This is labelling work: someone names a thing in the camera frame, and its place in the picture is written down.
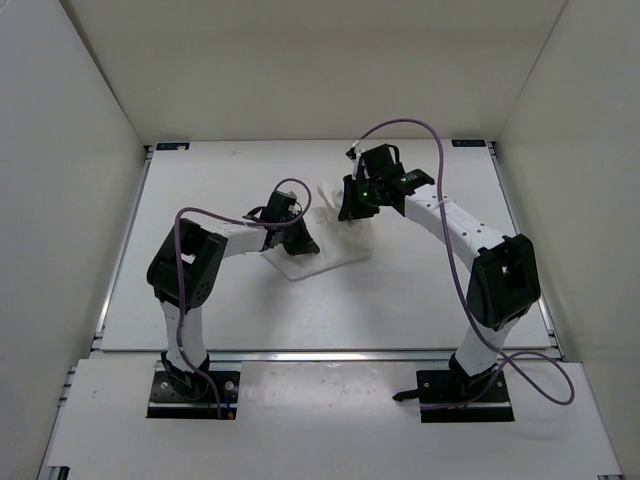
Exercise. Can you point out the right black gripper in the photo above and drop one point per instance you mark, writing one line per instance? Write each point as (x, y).
(349, 208)

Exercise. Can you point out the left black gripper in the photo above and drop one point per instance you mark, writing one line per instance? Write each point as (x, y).
(305, 244)

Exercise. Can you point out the white pleated skirt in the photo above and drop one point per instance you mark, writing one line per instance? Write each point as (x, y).
(340, 243)

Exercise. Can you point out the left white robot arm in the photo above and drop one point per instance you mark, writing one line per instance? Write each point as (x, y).
(183, 272)

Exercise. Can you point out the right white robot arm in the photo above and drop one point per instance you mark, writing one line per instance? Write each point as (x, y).
(503, 277)

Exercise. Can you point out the right blue corner label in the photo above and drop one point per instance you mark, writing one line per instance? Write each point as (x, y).
(468, 143)

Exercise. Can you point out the blue corner label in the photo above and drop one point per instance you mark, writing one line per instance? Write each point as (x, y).
(468, 143)
(172, 146)

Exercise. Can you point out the left blue corner label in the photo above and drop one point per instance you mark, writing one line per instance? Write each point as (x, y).
(172, 146)

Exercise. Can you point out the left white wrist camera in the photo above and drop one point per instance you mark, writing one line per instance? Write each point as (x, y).
(295, 208)

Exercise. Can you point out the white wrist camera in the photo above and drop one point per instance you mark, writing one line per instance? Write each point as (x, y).
(295, 208)
(354, 155)

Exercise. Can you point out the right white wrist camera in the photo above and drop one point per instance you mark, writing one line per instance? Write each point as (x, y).
(354, 155)

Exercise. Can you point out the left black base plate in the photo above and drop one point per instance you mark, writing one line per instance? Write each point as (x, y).
(167, 402)

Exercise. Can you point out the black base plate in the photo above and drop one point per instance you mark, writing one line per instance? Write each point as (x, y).
(442, 400)
(167, 402)

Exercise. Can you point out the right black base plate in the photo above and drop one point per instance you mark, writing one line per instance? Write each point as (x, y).
(442, 400)

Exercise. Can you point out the aluminium rail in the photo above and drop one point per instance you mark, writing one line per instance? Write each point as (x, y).
(331, 356)

